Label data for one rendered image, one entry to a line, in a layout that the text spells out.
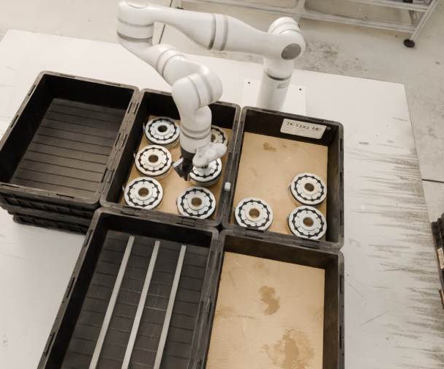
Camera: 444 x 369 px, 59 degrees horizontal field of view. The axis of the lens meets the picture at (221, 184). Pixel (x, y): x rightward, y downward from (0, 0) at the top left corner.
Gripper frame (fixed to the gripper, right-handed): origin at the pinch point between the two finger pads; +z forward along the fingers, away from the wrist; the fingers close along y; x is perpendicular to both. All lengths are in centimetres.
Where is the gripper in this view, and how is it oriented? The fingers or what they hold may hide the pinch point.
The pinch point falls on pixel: (194, 171)
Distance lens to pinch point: 108.7
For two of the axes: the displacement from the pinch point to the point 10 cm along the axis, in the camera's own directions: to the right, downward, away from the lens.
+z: -0.8, 5.1, 8.6
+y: -8.0, 4.8, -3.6
